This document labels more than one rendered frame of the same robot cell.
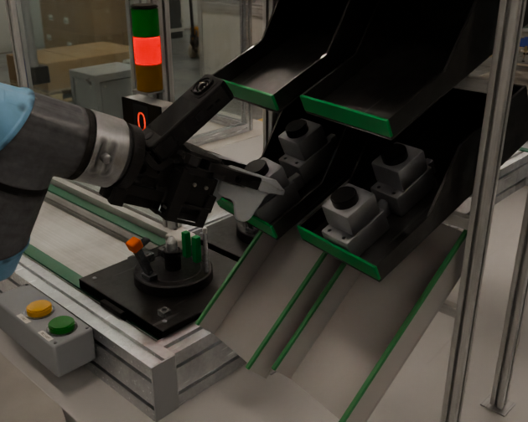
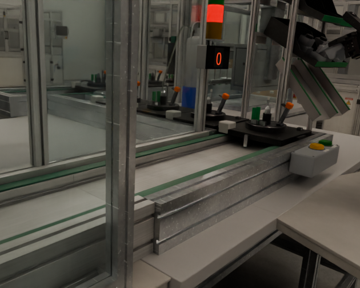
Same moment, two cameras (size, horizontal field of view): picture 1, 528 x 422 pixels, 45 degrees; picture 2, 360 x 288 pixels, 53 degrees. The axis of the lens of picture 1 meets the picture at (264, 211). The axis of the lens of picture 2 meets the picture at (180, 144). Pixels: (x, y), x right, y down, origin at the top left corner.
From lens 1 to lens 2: 197 cm
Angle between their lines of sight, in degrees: 87
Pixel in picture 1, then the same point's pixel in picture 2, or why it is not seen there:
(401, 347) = (332, 91)
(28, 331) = (331, 152)
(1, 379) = (336, 188)
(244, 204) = (342, 54)
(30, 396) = (340, 181)
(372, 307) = not seen: hidden behind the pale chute
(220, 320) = (311, 115)
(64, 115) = not seen: outside the picture
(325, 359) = not seen: hidden behind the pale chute
